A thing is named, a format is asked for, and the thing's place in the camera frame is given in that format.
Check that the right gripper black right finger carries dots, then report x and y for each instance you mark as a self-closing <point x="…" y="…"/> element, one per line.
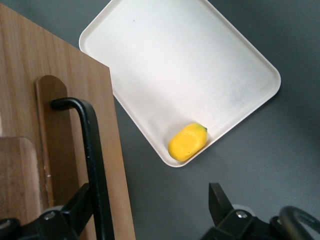
<point x="222" y="212"/>

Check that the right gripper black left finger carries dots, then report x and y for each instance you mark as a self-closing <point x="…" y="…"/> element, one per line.
<point x="72" y="215"/>

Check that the yellow toy lemon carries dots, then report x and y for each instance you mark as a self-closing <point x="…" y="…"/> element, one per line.
<point x="187" y="143"/>

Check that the beige plastic tray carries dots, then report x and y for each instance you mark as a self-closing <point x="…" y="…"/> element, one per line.
<point x="187" y="62"/>

